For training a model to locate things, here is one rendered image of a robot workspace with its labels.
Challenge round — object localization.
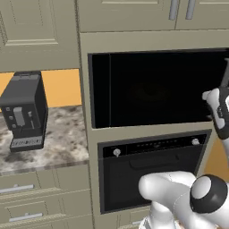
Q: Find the black microwave oven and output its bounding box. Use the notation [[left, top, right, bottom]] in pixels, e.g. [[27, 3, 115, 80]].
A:
[[88, 48, 229, 130]]

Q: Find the black microwave door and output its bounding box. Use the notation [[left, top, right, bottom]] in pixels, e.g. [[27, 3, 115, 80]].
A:
[[108, 50, 229, 128]]

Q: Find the beige tall oven cabinet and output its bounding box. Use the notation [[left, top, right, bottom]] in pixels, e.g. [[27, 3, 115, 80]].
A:
[[78, 29, 229, 229]]

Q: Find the black built-in oven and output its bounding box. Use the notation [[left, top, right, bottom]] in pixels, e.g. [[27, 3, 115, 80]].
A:
[[97, 129, 213, 216]]

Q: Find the beige drawer front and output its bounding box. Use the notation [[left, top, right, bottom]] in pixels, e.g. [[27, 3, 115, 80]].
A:
[[118, 207, 151, 229], [0, 164, 91, 196], [0, 189, 93, 223]]

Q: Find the black coffee machine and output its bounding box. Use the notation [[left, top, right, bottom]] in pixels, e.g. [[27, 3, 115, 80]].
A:
[[0, 70, 49, 153]]

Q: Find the beige wall cupboard door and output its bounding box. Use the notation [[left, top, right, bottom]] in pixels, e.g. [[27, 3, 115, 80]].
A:
[[76, 0, 181, 33], [0, 0, 81, 72], [174, 0, 229, 31]]

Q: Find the grey microwave door handle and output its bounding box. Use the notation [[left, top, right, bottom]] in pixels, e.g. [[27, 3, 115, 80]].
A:
[[220, 57, 229, 89]]

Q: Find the silver cupboard door handle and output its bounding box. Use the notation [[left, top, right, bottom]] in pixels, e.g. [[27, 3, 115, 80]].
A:
[[168, 0, 180, 21], [184, 0, 197, 21]]

